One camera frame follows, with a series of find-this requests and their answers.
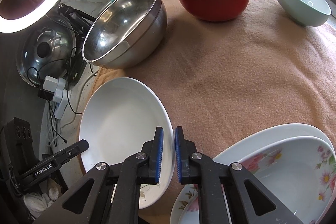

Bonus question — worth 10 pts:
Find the floral deep plate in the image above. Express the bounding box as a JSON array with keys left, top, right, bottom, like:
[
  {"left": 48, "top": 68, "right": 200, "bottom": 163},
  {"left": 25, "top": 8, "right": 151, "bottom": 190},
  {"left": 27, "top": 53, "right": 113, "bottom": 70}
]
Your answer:
[{"left": 217, "top": 136, "right": 335, "bottom": 223}]

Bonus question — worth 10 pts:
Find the peach towel mat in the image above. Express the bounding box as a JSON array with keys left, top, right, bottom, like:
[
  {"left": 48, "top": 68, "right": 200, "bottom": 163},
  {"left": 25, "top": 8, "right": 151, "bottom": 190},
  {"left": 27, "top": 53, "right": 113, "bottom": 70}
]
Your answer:
[{"left": 76, "top": 0, "right": 336, "bottom": 224}]

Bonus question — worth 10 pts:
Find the plain white plate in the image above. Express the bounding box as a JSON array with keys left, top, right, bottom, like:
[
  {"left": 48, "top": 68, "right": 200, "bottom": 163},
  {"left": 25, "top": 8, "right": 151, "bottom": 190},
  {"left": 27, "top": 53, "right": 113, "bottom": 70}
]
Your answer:
[{"left": 79, "top": 77, "right": 175, "bottom": 209}]

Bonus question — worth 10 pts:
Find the large stainless steel bowl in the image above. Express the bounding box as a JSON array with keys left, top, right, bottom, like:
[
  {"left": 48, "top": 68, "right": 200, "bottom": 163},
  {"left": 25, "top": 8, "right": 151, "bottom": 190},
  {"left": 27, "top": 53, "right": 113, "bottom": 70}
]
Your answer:
[{"left": 82, "top": 0, "right": 167, "bottom": 69}]

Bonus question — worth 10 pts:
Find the black tripod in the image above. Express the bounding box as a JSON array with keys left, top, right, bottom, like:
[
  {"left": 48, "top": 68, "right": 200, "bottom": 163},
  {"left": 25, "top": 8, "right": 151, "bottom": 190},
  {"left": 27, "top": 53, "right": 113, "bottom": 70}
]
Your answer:
[{"left": 57, "top": 3, "right": 96, "bottom": 34}]

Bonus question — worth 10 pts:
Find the white power adapter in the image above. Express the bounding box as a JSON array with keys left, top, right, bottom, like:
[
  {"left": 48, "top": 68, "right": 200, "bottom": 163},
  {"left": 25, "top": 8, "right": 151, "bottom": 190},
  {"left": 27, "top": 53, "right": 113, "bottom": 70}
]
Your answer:
[{"left": 42, "top": 76, "right": 71, "bottom": 120}]

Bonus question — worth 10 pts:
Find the light blue ceramic bowl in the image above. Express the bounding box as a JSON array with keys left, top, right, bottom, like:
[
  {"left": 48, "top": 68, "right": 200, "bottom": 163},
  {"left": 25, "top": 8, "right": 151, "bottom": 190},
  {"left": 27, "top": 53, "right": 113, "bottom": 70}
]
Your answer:
[{"left": 277, "top": 0, "right": 331, "bottom": 27}]

